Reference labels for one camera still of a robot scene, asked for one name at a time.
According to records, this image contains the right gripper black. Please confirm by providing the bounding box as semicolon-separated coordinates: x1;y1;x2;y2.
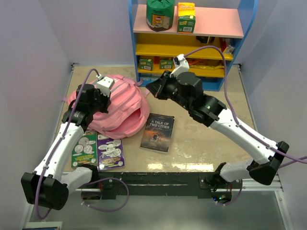
146;70;192;111

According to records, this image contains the pink student backpack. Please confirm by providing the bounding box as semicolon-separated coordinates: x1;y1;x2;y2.
61;74;151;140

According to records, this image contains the purple coin book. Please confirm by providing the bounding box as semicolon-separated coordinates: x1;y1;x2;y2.
97;134;125;171

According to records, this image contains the Tale of Two Cities book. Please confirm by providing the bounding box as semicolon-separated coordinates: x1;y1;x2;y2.
140;113;175;153

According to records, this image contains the green coin book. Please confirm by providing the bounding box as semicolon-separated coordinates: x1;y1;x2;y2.
71;130;97;168

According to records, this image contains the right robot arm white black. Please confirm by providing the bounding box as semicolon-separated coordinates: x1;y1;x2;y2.
146;71;289;188

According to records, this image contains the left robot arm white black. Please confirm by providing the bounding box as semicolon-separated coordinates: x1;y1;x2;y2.
21;80;114;210

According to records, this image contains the teal tissue pack stack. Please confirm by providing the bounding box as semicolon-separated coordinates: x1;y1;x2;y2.
140;73;161;81

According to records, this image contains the green box left lower shelf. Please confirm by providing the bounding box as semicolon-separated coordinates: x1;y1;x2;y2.
139;58;154;71

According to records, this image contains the green box right lower shelf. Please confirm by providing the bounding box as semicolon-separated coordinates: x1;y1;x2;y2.
159;57;173;69

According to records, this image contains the yellow snack packet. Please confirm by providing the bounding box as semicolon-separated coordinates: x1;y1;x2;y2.
190;65;224;70

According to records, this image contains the orange snack packet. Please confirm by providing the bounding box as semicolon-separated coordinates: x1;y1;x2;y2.
188;58;204;69

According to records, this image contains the black object middle shelf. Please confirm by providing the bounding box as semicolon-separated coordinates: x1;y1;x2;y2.
196;36;215;45

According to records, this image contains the green cylindrical package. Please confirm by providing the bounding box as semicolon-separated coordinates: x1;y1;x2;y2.
146;0;175;32

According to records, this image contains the red white box on shelf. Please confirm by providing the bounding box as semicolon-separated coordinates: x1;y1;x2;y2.
219;37;235;54

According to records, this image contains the yellow green box top shelf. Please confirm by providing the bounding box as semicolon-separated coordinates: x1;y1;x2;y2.
177;2;196;34

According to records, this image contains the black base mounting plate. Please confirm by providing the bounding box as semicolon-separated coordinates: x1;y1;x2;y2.
78;172;240;199

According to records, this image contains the blue kids shelf unit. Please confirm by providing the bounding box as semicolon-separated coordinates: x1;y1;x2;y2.
129;0;258;86

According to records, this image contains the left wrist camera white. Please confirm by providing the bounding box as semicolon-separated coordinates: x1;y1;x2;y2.
95;74;115;97

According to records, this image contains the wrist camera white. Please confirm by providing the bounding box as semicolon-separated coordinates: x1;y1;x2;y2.
95;74;115;97
171;54;189;78

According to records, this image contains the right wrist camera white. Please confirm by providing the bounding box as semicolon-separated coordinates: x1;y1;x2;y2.
171;54;189;78

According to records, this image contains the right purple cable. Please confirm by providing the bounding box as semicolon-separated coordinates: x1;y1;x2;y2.
184;45;307;166

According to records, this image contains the aluminium frame rail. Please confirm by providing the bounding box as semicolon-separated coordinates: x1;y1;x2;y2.
57;170;283;191

